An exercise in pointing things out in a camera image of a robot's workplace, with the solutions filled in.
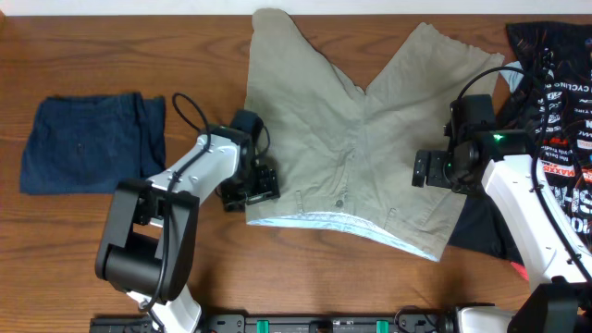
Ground khaki shorts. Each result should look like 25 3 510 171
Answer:
245 8 503 261

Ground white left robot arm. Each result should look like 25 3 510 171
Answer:
90 125 279 332

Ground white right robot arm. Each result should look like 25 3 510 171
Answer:
412 130 591 332

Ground black printed cycling jersey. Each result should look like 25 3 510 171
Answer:
450 21 591 269

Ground folded navy blue shorts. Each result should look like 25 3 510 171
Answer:
19 92 166 195

